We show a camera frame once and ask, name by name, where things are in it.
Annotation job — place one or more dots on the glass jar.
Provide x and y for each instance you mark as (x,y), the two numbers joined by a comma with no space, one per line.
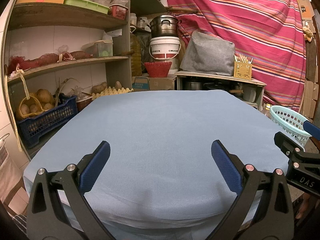
(143,23)

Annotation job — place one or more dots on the brown cardboard box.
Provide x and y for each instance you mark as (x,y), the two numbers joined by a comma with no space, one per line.
(162,83)

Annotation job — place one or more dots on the wooden shelf unit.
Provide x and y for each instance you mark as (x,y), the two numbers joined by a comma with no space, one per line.
(67,20)

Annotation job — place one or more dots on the yellow net bag of potatoes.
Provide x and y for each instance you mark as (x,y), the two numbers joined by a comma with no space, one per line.
(33,107)

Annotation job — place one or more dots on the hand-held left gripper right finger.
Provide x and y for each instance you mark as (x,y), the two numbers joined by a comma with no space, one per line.
(225,165)

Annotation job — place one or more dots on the light blue tablecloth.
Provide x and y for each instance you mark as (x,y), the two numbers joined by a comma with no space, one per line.
(162,130)

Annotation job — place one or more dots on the dark pan in cabinet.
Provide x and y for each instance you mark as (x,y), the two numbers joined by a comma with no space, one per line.
(216,86)

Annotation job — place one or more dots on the cardboard sheet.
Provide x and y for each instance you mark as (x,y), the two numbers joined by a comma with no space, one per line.
(303,3)

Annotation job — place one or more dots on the white plastic jar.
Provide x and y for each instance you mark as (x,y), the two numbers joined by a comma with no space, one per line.
(133,19)

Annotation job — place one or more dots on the red plastic bowl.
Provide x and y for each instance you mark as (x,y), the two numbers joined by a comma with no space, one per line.
(157,69)

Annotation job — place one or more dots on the teal plastic basket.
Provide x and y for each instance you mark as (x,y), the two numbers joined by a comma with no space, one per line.
(287,122)

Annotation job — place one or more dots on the small potato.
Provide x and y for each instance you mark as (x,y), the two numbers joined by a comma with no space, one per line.
(118,85)

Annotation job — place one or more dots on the metal cooking pot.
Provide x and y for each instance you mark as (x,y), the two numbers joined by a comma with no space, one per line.
(163,27)

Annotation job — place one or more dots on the steel pot in cabinet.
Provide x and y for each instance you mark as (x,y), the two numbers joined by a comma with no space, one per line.
(193,85)

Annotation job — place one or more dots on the white plastic bucket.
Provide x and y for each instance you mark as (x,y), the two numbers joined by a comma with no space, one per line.
(165,46)

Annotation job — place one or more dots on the red net bag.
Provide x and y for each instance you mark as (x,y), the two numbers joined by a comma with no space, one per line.
(32,62)

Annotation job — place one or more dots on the yellow egg tray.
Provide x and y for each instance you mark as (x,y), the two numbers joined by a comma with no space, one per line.
(112,93)

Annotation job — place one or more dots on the large potato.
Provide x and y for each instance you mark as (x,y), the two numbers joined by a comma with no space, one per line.
(99,87)

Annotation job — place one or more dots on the sweet potato in net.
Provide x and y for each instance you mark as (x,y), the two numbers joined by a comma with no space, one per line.
(76,55)

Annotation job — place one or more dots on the dark blue plastic crate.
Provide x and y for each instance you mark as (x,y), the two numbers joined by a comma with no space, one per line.
(47,125)

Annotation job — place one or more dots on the yellow utensil holder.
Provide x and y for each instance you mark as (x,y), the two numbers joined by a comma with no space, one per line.
(243,70)

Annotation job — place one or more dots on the dried plant stalk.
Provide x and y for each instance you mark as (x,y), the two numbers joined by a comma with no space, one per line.
(61,92)

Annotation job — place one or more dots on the blue printed cardboard box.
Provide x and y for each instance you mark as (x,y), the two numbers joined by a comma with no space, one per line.
(140,83)

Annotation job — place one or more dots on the clear plastic container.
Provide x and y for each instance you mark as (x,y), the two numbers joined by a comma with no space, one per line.
(98,48)

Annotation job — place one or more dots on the low wooden cabinet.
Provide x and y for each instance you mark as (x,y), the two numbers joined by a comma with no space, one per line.
(220,76)

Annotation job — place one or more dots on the yellow capped bottle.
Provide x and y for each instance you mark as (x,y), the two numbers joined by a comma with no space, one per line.
(267,111)

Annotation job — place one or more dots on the bundle of wooden sticks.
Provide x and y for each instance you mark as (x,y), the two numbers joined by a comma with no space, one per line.
(243,58)

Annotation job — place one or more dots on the red striped cloth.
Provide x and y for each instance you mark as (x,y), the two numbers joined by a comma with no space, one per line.
(245,17)

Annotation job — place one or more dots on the folded cardboard pieces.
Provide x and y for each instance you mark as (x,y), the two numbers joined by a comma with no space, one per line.
(309,100)

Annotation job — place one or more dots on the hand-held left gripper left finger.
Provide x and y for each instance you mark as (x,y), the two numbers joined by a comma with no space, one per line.
(96,165)

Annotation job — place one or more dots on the green plastic tray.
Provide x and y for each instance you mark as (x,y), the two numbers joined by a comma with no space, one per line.
(86,5)

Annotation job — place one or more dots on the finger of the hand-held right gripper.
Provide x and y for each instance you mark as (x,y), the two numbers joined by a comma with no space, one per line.
(313,130)
(285,141)

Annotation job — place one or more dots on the small red plastic basket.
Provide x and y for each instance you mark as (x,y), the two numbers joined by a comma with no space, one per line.
(118,12)

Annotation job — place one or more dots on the wooden rod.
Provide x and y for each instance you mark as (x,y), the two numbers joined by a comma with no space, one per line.
(182,9)

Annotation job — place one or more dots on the person's right hand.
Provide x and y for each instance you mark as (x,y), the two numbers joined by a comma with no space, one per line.
(302,207)

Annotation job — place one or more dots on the grey fabric cover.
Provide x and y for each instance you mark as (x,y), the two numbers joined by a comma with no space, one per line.
(207,55)

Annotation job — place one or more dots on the large oil bottle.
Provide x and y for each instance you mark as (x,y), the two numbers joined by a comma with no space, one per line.
(136,55)

